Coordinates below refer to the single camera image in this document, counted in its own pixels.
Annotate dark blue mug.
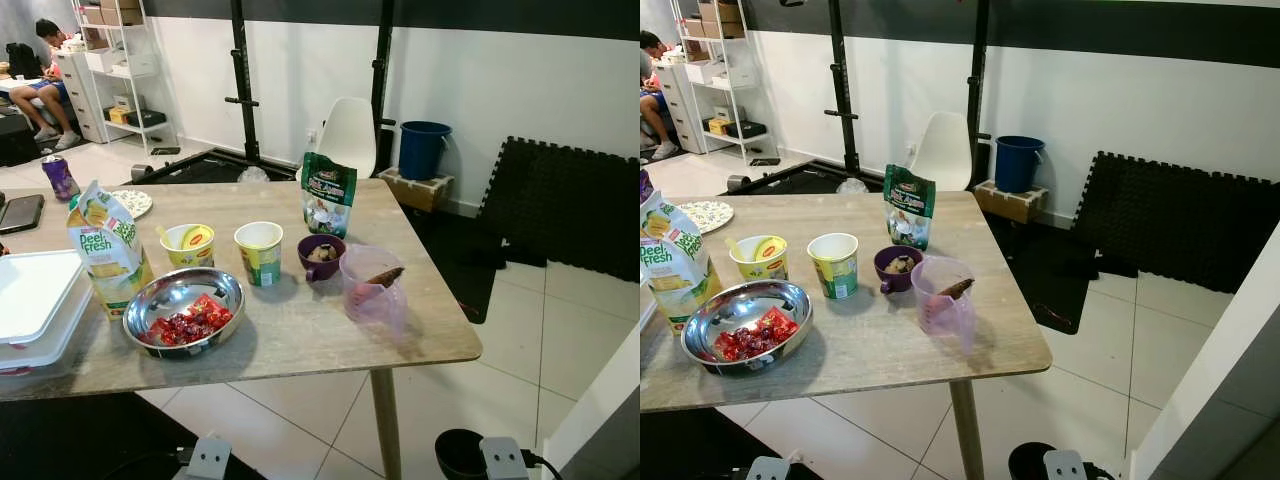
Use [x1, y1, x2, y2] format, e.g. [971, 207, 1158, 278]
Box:
[1006, 441, 1051, 480]
[434, 428, 489, 480]

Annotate Deep Fresh milk carton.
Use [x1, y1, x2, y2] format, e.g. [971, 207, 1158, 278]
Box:
[640, 187, 714, 337]
[66, 180, 156, 322]

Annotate floral patterned plate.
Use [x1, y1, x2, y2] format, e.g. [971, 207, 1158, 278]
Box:
[676, 200, 736, 235]
[108, 189, 155, 219]

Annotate black foam puzzle mats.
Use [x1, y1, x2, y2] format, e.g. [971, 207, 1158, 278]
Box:
[474, 136, 641, 284]
[1070, 151, 1280, 294]

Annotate yellow lidded noodle cup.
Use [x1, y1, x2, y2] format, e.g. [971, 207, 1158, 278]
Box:
[160, 223, 217, 271]
[728, 235, 789, 284]

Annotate steel mixing bowl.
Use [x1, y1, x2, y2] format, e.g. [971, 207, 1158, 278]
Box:
[680, 279, 814, 375]
[122, 267, 247, 359]

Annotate white drawer cabinet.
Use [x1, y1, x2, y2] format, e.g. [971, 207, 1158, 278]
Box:
[52, 48, 109, 144]
[655, 62, 706, 154]

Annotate seated person in shorts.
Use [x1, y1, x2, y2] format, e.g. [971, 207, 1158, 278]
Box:
[640, 30, 681, 163]
[8, 18, 83, 153]

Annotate red wrapped candies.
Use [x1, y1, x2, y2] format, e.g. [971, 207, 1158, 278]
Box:
[145, 293, 235, 347]
[712, 306, 801, 363]

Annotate black gym floor platform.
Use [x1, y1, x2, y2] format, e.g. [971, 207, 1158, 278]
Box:
[130, 148, 546, 326]
[725, 160, 1146, 336]

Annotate yellow open noodle cup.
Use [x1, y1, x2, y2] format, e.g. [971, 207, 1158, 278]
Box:
[807, 232, 861, 301]
[234, 221, 285, 289]

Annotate white shelf unit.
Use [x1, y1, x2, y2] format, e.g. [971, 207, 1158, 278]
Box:
[668, 0, 776, 166]
[72, 0, 179, 153]

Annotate black floor mat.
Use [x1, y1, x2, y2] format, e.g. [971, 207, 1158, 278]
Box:
[640, 407, 823, 480]
[0, 390, 201, 480]

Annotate small wooden crate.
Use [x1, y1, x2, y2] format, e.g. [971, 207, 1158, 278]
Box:
[973, 180, 1051, 225]
[378, 166, 456, 213]

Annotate blue plastic bucket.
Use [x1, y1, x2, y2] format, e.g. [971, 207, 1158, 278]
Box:
[994, 135, 1047, 195]
[398, 120, 453, 182]

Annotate brown cardboard box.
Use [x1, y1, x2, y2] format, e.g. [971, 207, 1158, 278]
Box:
[80, 0, 141, 27]
[690, 3, 748, 41]

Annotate black rack upright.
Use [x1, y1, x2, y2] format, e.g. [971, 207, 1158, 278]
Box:
[822, 0, 863, 179]
[370, 0, 399, 176]
[224, 0, 263, 166]
[965, 0, 993, 191]

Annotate small purple cup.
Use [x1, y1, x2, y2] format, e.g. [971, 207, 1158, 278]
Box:
[297, 234, 348, 283]
[873, 245, 926, 296]

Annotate light wooden dining table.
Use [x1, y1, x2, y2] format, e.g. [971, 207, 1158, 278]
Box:
[640, 190, 1054, 480]
[0, 178, 484, 480]

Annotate green snack bag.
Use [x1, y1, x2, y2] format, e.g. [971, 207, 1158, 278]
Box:
[883, 164, 938, 252]
[301, 152, 358, 239]

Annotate clear purple plastic jug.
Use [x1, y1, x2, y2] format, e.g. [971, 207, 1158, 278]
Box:
[339, 245, 409, 336]
[910, 256, 978, 353]

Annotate white shell chair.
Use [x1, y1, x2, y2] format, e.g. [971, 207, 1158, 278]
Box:
[908, 110, 974, 194]
[312, 96, 379, 181]

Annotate white lidded plastic container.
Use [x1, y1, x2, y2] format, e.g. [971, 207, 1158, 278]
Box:
[0, 249, 93, 376]

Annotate black ottoman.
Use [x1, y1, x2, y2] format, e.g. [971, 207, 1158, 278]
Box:
[0, 104, 44, 168]

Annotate black backpack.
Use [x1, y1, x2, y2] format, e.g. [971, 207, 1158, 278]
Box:
[4, 42, 42, 81]

